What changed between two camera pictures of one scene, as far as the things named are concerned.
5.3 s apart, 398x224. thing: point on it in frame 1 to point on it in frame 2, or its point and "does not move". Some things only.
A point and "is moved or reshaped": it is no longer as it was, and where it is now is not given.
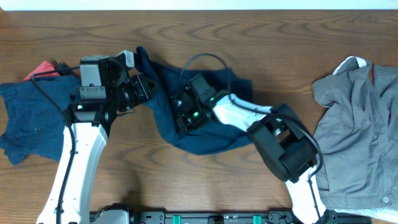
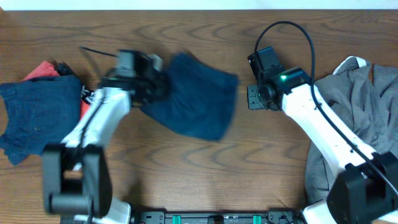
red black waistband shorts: x=48 y=66 does not move
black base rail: x=121 y=214 does not move
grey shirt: x=357 y=133 does not move
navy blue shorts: x=211 y=137 is moved or reshaped
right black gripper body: x=191 y=118 to x=257 y=99
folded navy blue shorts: x=37 y=109 does not move
